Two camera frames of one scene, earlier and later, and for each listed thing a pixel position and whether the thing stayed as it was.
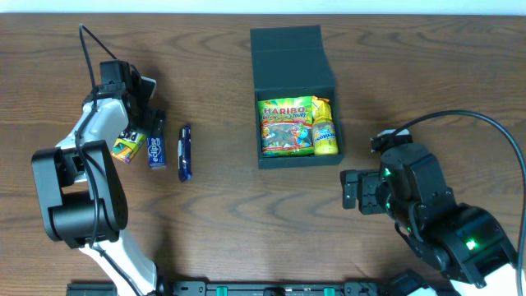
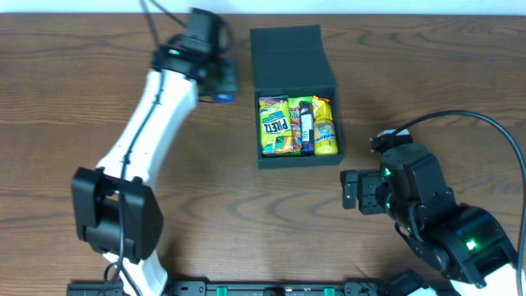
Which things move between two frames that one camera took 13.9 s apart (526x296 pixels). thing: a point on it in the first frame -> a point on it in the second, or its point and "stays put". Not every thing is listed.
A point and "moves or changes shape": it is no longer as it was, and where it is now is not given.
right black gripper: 367,191 stays put
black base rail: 306,288 stays put
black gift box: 298,113 stays put
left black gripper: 152,122 -> 226,76
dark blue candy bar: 184,154 -> 306,127
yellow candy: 321,110 stays put
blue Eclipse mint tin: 156,159 moves or changes shape
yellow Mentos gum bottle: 325,139 stays put
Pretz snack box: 127,145 moves or changes shape
